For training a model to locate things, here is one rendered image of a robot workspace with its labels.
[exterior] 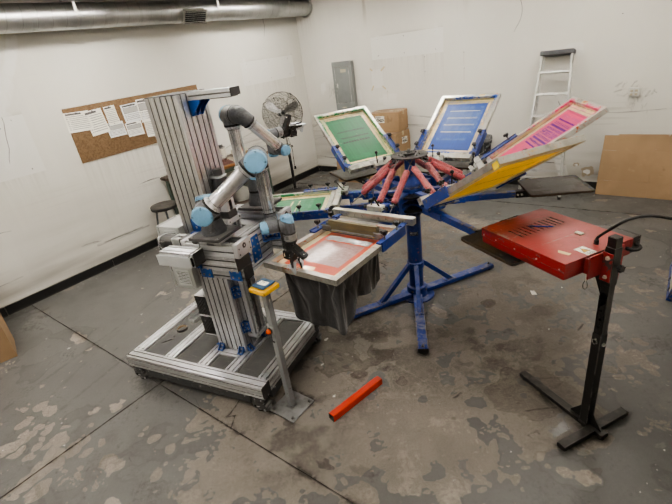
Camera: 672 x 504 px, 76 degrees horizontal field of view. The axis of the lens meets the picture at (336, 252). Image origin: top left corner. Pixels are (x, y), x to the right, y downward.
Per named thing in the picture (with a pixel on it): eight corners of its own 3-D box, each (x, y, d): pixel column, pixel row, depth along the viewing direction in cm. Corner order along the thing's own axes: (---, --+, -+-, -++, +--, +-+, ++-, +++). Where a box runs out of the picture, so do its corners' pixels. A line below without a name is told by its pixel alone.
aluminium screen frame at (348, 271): (336, 286, 239) (336, 280, 238) (263, 267, 273) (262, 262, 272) (404, 232, 294) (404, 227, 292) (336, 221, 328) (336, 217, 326)
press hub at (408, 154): (427, 310, 372) (420, 156, 314) (388, 299, 395) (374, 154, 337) (445, 288, 399) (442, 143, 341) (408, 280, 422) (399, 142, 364)
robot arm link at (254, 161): (207, 223, 247) (272, 156, 235) (202, 233, 233) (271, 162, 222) (190, 209, 242) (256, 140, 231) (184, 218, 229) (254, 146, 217)
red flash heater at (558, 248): (637, 259, 215) (641, 237, 210) (569, 287, 201) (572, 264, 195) (540, 223, 266) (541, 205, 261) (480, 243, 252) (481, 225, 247)
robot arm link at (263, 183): (245, 143, 241) (263, 223, 262) (244, 147, 232) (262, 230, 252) (266, 140, 242) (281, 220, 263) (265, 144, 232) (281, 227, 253)
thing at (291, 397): (293, 423, 278) (263, 298, 237) (269, 410, 291) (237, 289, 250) (314, 401, 293) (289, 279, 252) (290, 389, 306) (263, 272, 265)
